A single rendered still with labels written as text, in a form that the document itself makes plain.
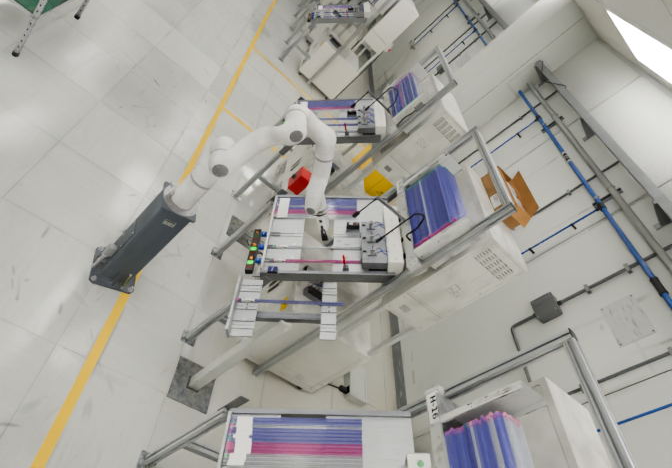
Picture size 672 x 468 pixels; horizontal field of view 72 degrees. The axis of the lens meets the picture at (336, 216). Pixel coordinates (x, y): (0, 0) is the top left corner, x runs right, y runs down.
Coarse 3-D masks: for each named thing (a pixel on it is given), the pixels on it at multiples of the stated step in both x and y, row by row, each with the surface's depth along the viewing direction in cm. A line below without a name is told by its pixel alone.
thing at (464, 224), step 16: (480, 144) 255; (448, 160) 265; (416, 176) 270; (496, 176) 227; (400, 192) 281; (464, 224) 217; (432, 240) 223; (448, 240) 223; (448, 256) 229; (304, 288) 277; (224, 320) 260
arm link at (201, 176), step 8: (224, 136) 219; (216, 144) 214; (224, 144) 213; (232, 144) 217; (208, 152) 219; (200, 160) 219; (200, 168) 217; (208, 168) 219; (192, 176) 218; (200, 176) 217; (208, 176) 218; (200, 184) 218; (208, 184) 219
